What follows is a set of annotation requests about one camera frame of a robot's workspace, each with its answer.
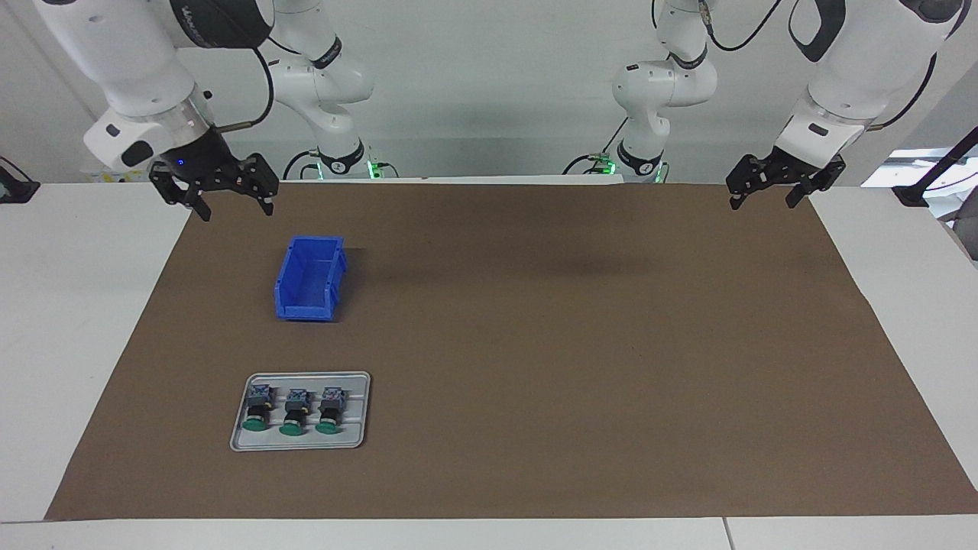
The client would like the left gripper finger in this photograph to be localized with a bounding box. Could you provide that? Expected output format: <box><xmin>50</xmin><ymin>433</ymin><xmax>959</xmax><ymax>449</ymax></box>
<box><xmin>785</xmin><ymin>157</ymin><xmax>847</xmax><ymax>209</ymax></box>
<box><xmin>726</xmin><ymin>155</ymin><xmax>774</xmax><ymax>211</ymax></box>

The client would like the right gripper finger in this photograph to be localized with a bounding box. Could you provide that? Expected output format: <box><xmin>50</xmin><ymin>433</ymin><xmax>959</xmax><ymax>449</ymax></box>
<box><xmin>150</xmin><ymin>162</ymin><xmax>213</xmax><ymax>223</ymax></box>
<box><xmin>229</xmin><ymin>153</ymin><xmax>280</xmax><ymax>217</ymax></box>

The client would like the green push button switch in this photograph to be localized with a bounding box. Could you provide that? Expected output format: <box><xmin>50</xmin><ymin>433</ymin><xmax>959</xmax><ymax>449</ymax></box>
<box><xmin>315</xmin><ymin>386</ymin><xmax>349</xmax><ymax>436</ymax></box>
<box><xmin>241</xmin><ymin>383</ymin><xmax>277</xmax><ymax>433</ymax></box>
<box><xmin>278</xmin><ymin>388</ymin><xmax>311</xmax><ymax>438</ymax></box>

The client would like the black angled stand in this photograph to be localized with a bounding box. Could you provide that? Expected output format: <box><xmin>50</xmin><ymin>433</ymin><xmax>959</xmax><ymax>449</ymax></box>
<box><xmin>892</xmin><ymin>126</ymin><xmax>978</xmax><ymax>209</ymax></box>

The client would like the blue plastic bin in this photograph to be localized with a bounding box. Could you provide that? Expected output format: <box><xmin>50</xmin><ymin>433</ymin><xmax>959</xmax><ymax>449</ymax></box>
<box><xmin>274</xmin><ymin>235</ymin><xmax>349</xmax><ymax>322</ymax></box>

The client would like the grey chair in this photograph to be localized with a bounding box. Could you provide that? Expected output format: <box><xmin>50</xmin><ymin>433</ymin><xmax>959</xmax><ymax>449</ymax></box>
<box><xmin>938</xmin><ymin>210</ymin><xmax>978</xmax><ymax>262</ymax></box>

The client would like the grey metal tray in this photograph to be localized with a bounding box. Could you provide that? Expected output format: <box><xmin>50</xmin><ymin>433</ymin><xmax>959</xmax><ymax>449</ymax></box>
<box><xmin>229</xmin><ymin>371</ymin><xmax>372</xmax><ymax>452</ymax></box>

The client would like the brown table mat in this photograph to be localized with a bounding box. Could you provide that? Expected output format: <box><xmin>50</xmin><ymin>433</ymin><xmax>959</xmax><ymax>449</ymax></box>
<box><xmin>44</xmin><ymin>182</ymin><xmax>978</xmax><ymax>522</ymax></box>

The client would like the black base cable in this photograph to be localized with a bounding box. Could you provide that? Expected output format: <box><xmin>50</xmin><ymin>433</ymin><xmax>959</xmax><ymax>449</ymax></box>
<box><xmin>281</xmin><ymin>149</ymin><xmax>322</xmax><ymax>181</ymax></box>
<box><xmin>562</xmin><ymin>116</ymin><xmax>635</xmax><ymax>176</ymax></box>

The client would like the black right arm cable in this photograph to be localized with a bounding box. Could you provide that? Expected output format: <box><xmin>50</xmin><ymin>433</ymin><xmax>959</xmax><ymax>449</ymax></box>
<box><xmin>218</xmin><ymin>46</ymin><xmax>276</xmax><ymax>135</ymax></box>

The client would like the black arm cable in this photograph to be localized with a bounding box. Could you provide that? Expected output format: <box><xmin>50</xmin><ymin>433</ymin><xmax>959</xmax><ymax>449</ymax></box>
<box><xmin>653</xmin><ymin>0</ymin><xmax>939</xmax><ymax>129</ymax></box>
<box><xmin>218</xmin><ymin>46</ymin><xmax>276</xmax><ymax>135</ymax></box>

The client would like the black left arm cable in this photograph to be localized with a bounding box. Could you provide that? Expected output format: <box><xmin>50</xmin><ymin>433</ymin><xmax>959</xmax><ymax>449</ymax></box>
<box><xmin>653</xmin><ymin>0</ymin><xmax>939</xmax><ymax>129</ymax></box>

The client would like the black clamp mount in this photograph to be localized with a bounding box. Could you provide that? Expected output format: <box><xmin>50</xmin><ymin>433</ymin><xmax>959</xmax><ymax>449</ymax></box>
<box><xmin>0</xmin><ymin>157</ymin><xmax>40</xmax><ymax>204</ymax></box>

